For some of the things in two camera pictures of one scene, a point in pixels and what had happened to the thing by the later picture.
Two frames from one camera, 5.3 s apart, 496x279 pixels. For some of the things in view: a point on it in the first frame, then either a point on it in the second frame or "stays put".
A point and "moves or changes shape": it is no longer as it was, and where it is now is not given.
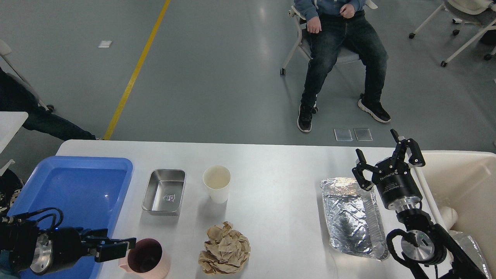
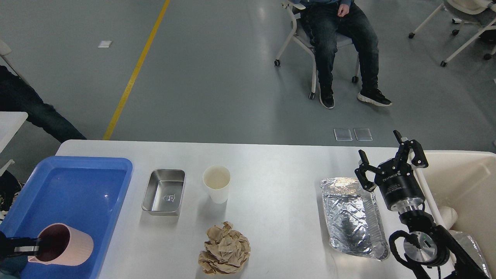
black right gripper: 397,187 stays put
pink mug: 148,260 moves or changes shape
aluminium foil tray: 355,223 stays put
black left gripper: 60,248 → 7,242
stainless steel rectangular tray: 163,193 stays put
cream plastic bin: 465,181 stays put
